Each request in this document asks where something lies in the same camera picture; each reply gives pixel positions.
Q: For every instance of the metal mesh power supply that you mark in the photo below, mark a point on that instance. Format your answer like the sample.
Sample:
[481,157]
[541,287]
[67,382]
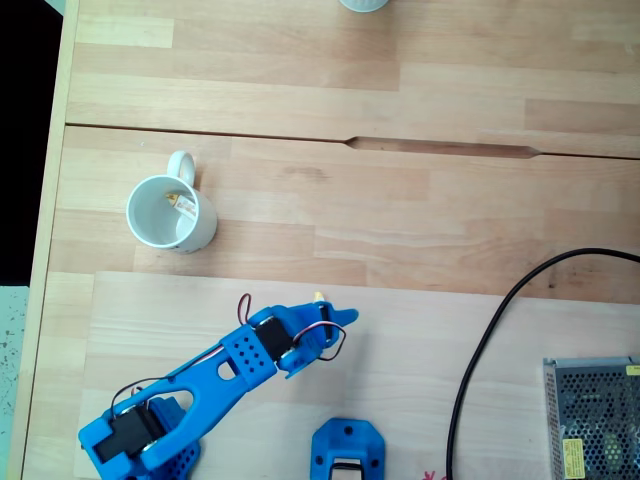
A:
[590,410]

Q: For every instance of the blue printed post base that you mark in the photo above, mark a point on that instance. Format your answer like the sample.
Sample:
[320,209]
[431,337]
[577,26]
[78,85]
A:
[347,437]

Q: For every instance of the wooden post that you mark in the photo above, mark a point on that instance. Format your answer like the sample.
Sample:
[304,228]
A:
[347,475]

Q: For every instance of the white ceramic mug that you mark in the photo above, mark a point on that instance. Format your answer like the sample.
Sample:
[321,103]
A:
[150,220]

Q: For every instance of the yellow white sweet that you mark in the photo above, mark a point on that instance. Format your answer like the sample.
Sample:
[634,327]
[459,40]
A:
[184,204]
[318,298]

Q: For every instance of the white round object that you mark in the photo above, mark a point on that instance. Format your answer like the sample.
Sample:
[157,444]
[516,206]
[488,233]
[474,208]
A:
[364,4]

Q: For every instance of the raised wooden board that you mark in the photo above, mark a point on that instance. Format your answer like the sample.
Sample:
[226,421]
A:
[425,360]

